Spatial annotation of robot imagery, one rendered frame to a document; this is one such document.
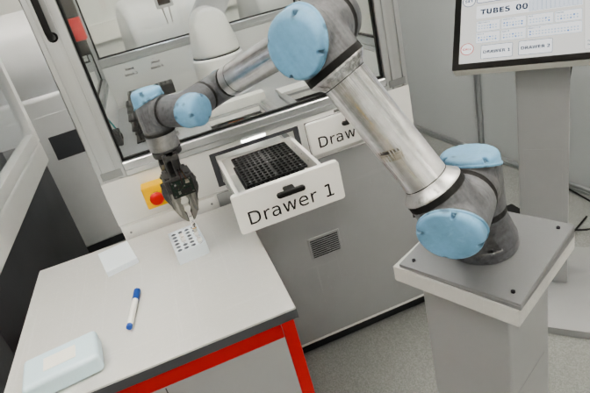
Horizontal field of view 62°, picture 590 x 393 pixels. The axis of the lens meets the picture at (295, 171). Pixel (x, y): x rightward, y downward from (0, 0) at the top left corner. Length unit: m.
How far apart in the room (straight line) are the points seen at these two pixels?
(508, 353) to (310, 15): 0.80
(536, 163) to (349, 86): 1.20
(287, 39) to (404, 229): 1.20
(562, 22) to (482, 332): 0.98
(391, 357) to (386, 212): 0.55
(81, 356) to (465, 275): 0.80
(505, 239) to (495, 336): 0.21
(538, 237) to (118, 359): 0.92
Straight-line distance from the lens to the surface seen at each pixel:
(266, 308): 1.11
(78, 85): 1.46
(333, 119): 1.58
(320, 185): 1.27
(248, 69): 1.10
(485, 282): 1.06
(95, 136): 1.49
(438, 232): 0.90
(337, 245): 1.79
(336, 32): 0.84
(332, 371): 1.98
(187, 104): 1.09
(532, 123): 1.87
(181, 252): 1.34
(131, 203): 1.56
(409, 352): 2.00
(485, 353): 1.21
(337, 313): 1.96
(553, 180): 1.97
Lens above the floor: 1.45
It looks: 25 degrees down
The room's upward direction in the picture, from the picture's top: 14 degrees counter-clockwise
